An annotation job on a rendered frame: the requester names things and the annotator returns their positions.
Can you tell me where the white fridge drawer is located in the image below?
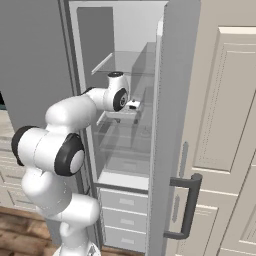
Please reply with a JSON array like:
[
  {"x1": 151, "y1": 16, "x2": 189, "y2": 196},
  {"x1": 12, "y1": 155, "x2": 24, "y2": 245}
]
[
  {"x1": 99, "y1": 187, "x2": 150, "y2": 215},
  {"x1": 101, "y1": 207, "x2": 149, "y2": 234},
  {"x1": 103, "y1": 225, "x2": 148, "y2": 254}
]

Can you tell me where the grey fridge door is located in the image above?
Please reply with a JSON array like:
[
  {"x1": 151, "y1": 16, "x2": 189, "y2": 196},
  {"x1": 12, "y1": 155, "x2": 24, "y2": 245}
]
[{"x1": 145, "y1": 0, "x2": 202, "y2": 256}]

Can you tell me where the dark grey fridge door handle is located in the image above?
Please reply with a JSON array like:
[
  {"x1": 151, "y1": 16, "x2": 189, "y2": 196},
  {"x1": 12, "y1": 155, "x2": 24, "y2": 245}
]
[{"x1": 162, "y1": 172, "x2": 204, "y2": 241}]

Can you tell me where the glass fridge shelf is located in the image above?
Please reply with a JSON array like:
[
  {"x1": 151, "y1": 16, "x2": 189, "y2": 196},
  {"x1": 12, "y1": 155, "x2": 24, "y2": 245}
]
[{"x1": 91, "y1": 50, "x2": 157, "y2": 76}]

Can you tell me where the grey fridge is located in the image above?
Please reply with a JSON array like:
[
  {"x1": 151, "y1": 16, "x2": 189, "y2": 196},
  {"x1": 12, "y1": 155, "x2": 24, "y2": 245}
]
[{"x1": 0, "y1": 0, "x2": 169, "y2": 256}]

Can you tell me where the clear fridge drawer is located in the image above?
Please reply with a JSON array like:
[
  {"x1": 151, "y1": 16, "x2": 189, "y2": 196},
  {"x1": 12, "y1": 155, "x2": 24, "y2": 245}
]
[{"x1": 92, "y1": 113, "x2": 155, "y2": 177}]

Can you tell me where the pale run of cupboards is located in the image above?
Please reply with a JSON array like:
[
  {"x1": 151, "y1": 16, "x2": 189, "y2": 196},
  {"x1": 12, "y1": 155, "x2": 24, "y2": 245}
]
[{"x1": 0, "y1": 109, "x2": 38, "y2": 213}]

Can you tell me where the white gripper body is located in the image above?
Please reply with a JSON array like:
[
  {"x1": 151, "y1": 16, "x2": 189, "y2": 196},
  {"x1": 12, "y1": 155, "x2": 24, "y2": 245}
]
[{"x1": 98, "y1": 108, "x2": 143, "y2": 122}]

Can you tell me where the cream cupboard door handle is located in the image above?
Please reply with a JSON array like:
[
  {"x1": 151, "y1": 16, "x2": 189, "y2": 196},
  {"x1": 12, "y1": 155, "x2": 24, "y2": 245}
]
[{"x1": 179, "y1": 141, "x2": 190, "y2": 180}]

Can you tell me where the cream tall cupboard door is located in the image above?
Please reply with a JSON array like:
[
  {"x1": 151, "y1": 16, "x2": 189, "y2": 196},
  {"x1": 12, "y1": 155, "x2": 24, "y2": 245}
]
[{"x1": 177, "y1": 0, "x2": 256, "y2": 198}]

